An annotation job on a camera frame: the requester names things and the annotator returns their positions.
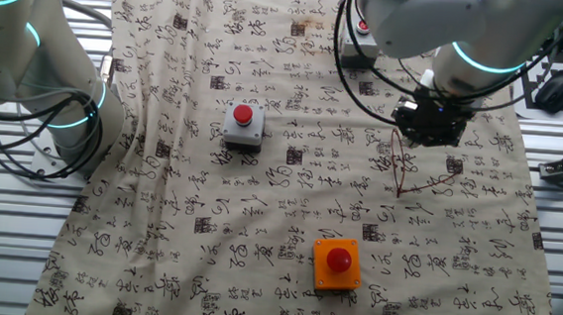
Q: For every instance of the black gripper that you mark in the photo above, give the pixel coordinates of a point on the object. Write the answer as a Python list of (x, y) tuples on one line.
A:
[(438, 121)]

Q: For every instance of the red-framed glasses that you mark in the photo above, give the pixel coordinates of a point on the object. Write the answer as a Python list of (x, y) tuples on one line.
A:
[(398, 156)]

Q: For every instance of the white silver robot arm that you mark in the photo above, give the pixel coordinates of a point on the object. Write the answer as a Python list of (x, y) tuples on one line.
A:
[(420, 18)]

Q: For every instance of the black white marker sheet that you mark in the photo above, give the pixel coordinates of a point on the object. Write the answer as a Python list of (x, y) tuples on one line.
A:
[(526, 107)]

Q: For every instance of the grey box flat red button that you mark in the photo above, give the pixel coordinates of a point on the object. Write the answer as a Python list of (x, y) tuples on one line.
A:
[(356, 53)]

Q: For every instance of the black computer mouse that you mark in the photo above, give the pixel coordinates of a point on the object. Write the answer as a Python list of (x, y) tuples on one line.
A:
[(556, 92)]

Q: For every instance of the orange box red button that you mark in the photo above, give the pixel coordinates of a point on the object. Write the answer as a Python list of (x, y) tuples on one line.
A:
[(325, 275)]

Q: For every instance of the grey box domed red button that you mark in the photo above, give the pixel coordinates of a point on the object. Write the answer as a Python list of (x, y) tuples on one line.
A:
[(236, 132)]

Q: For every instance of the beige calligraphy print cloth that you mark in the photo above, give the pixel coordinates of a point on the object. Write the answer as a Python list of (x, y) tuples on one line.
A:
[(209, 197)]

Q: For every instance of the silver base connector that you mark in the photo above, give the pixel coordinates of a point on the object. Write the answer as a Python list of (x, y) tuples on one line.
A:
[(107, 71)]

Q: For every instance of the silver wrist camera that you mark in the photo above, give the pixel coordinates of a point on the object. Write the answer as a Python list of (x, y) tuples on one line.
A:
[(406, 106)]

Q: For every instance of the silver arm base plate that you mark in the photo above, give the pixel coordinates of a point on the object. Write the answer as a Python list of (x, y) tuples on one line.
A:
[(44, 160)]

